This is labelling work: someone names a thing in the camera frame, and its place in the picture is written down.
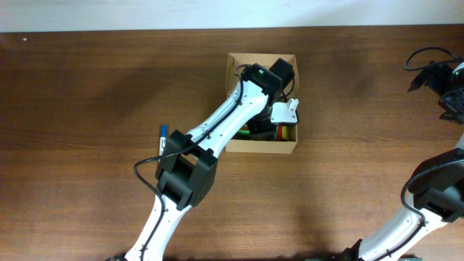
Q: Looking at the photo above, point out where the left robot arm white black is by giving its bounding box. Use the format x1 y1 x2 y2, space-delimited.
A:
113 58 299 261

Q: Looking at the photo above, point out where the orange utility knife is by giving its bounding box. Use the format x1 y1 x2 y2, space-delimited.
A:
276 124 282 141

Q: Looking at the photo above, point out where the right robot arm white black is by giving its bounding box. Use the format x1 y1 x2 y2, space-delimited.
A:
337 62 463 260

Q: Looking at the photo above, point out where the green tape roll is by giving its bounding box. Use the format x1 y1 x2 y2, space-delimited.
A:
233 126 251 140

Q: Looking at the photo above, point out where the blue white marker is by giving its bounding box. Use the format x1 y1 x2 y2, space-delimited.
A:
159 125 167 156

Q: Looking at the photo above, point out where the brown cardboard box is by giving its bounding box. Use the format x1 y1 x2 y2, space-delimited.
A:
224 53 300 154

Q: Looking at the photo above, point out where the yellow highlighter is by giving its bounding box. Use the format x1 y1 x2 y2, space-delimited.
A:
281 125 291 141

